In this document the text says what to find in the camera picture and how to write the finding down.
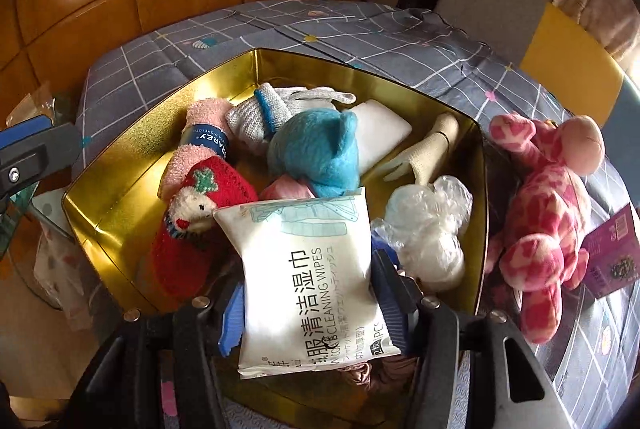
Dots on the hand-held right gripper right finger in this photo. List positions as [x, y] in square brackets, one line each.
[395, 309]

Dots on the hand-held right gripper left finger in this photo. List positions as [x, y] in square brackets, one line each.
[232, 324]

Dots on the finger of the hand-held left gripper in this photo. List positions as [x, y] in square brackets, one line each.
[35, 154]

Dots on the white wet wipes pack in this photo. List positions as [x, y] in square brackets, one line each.
[305, 269]

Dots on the gold tin box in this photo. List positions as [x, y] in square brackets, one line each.
[125, 169]

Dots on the red plush strawberry sock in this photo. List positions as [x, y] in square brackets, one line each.
[200, 229]

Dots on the pink cloth hat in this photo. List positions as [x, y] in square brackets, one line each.
[285, 186]

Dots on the beige knit cloth bundle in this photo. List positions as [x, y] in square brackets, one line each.
[430, 149]

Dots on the pink fluffy towel roll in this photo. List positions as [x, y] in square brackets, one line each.
[200, 119]

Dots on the blue plush toy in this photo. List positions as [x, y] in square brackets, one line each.
[320, 149]

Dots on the white soap bar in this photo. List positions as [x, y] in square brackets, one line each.
[382, 129]

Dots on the grey knit sock bundle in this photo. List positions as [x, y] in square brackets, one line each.
[250, 114]

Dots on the brown striped cloth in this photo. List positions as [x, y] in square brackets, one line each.
[370, 369]

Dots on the white printed plastic bag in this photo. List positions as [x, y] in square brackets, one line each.
[55, 249]

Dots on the pink spotted plush giraffe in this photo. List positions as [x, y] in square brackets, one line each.
[545, 219]

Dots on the purple cardboard box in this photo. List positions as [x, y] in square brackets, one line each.
[615, 254]

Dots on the grey yellow blue headboard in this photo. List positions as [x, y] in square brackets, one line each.
[500, 9]

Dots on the pink patterned curtain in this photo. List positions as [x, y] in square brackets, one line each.
[595, 4]

